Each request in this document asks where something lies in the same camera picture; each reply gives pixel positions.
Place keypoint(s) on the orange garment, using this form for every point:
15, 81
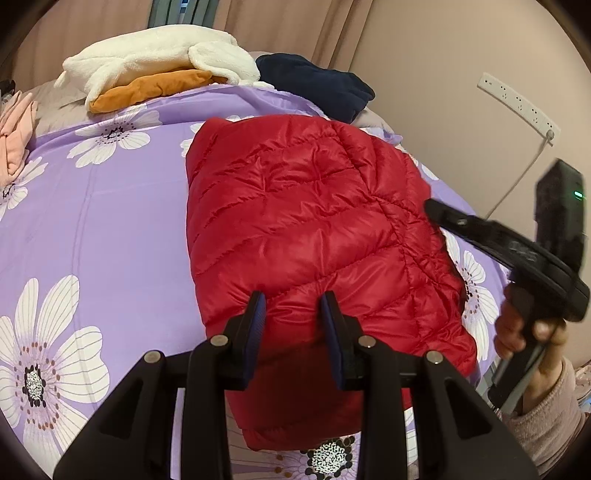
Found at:
147, 87

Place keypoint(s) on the grey bed sheet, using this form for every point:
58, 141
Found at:
60, 108

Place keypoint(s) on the teal curtain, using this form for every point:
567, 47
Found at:
168, 11

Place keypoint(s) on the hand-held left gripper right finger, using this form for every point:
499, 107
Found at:
330, 337

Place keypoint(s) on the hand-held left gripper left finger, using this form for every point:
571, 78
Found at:
258, 332

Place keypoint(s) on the red puffer jacket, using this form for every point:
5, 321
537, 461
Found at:
300, 221

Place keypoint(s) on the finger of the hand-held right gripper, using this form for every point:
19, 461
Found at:
457, 224

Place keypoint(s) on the navy fleece garment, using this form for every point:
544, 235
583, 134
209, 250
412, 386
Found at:
314, 78

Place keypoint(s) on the person's right forearm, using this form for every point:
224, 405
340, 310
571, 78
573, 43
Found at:
549, 424

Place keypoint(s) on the pink garment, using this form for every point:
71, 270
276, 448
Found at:
16, 134

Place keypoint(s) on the white fleece garment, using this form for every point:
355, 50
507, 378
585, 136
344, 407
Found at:
138, 53

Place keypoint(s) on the pink curtain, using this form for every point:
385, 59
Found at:
92, 27
277, 23

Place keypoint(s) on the person's right hand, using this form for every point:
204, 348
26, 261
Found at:
551, 334

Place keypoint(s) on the white power strip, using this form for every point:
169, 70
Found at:
517, 102

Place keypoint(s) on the purple floral blanket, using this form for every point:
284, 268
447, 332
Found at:
115, 221

